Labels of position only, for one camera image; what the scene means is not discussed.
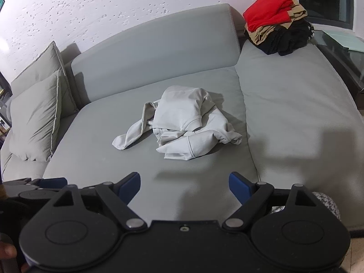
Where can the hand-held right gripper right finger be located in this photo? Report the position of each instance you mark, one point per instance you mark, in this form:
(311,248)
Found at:
(239,186)

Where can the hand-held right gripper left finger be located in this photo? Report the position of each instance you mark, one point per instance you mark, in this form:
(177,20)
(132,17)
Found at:
(130,186)

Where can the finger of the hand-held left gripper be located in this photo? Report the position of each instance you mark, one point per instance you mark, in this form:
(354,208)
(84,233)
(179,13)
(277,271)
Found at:
(52,182)

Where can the white shirt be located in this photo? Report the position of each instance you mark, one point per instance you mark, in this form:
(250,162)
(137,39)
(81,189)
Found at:
(184,125)

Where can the person's left hand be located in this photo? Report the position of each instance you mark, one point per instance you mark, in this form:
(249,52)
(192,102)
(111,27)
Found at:
(7,251)

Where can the small grey cushion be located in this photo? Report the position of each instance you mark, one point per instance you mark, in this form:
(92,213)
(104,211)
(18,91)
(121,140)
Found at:
(35,119)

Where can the large grey cushion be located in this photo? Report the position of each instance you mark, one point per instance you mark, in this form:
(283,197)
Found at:
(42,62)

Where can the grey sofa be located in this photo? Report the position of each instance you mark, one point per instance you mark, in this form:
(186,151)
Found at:
(199,71)

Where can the tan garment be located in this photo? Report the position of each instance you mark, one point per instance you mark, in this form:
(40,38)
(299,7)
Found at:
(263,34)

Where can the glass side table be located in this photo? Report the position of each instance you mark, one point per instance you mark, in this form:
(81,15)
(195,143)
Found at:
(341,59)

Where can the red garment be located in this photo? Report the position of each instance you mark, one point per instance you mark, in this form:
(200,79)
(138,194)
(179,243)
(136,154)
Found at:
(267,10)

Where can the pale green paper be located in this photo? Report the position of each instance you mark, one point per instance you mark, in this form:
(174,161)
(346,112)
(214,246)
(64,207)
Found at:
(345,38)

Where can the teal wall poster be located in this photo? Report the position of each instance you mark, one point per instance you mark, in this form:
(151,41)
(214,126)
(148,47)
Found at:
(2,2)

